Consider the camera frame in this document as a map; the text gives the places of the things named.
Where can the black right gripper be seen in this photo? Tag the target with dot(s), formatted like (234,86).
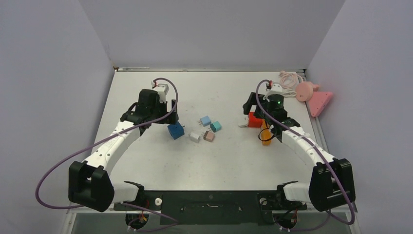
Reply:
(247,107)

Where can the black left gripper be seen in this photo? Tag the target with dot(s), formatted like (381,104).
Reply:
(171,119)

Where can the blue cube socket adapter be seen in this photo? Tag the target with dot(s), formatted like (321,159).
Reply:
(176,130)

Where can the red cube socket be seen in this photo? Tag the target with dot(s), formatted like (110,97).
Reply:
(254,122)

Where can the white plug charger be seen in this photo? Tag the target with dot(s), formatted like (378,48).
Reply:
(195,137)

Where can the orange power strip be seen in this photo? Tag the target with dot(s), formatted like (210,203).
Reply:
(265,135)

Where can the light blue plug charger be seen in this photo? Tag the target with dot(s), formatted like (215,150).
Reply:
(205,121)

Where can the pink brown plug charger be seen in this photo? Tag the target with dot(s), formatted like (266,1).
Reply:
(209,136)

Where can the teal plug charger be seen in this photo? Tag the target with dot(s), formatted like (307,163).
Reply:
(215,126)

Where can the white adapter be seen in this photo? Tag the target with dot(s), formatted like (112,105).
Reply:
(243,122)

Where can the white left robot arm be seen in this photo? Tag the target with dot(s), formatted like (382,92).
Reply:
(89,181)

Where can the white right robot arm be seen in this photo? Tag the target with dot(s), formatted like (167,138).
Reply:
(331,180)

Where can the pink round socket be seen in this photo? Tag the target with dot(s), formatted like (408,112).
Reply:
(304,91)

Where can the pink triangular power strip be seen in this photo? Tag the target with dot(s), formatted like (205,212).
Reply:
(318,102)

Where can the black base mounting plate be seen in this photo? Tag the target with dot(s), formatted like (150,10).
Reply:
(219,207)

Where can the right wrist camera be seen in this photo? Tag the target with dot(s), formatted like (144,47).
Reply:
(273,88)

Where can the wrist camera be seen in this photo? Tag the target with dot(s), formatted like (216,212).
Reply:
(273,88)
(162,90)

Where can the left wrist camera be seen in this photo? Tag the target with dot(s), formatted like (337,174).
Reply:
(162,90)

